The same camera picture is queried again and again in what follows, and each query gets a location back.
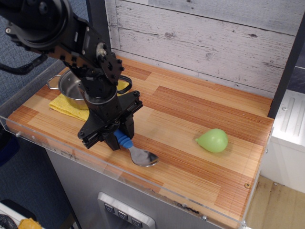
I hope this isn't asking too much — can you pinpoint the black cable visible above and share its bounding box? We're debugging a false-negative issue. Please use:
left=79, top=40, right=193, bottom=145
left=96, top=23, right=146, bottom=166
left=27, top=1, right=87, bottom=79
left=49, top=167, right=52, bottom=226
left=0, top=54, right=48, bottom=76

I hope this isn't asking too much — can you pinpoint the green toy pear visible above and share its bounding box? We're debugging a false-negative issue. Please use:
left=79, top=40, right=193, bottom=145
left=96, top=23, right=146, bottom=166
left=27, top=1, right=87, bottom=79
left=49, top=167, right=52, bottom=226
left=195, top=128, right=228, bottom=153

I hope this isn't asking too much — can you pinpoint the white aluminium ledge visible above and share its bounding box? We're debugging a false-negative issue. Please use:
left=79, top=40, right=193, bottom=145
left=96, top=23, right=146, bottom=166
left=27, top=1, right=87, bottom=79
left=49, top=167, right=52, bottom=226
left=261, top=90, right=305, bottom=193

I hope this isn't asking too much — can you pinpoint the clear acrylic table guard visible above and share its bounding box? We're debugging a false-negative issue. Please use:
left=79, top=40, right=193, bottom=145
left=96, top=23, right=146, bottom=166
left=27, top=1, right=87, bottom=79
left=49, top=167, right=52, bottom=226
left=0, top=58, right=273, bottom=229

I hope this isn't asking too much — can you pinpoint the black vertical post right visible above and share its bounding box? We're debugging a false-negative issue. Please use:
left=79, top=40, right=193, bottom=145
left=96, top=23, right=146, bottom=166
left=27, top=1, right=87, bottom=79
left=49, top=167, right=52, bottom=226
left=268, top=15, right=305, bottom=119

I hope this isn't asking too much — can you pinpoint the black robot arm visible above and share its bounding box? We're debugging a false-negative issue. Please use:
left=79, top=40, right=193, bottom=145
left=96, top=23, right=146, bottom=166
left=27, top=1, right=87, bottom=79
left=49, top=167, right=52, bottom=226
left=0, top=0, right=142, bottom=150

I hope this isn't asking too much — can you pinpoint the yellow folded cloth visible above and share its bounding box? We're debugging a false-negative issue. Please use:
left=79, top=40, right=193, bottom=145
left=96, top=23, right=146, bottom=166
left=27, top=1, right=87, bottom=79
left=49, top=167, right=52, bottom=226
left=49, top=80, right=132, bottom=121

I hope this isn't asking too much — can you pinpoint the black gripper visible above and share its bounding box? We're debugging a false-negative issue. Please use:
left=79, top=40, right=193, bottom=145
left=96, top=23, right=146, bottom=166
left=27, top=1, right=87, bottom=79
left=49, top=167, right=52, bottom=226
left=78, top=90, right=143, bottom=151

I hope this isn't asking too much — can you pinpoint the silver control panel with buttons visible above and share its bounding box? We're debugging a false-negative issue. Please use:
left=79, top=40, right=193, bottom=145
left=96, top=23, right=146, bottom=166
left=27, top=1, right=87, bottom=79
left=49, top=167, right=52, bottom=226
left=97, top=192, right=156, bottom=229

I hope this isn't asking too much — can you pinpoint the yellow object bottom corner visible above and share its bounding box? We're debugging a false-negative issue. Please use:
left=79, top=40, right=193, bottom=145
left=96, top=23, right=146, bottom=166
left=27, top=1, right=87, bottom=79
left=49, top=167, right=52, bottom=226
left=18, top=218, right=42, bottom=229

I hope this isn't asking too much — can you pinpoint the blue handled metal spoon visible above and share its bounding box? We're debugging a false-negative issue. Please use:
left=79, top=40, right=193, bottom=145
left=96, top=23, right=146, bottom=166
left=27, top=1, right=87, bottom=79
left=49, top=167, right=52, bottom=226
left=114, top=130, right=159, bottom=167

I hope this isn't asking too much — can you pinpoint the stainless steel pot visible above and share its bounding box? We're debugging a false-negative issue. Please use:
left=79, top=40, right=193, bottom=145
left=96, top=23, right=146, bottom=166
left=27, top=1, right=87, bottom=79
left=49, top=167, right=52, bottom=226
left=47, top=70, right=132, bottom=110

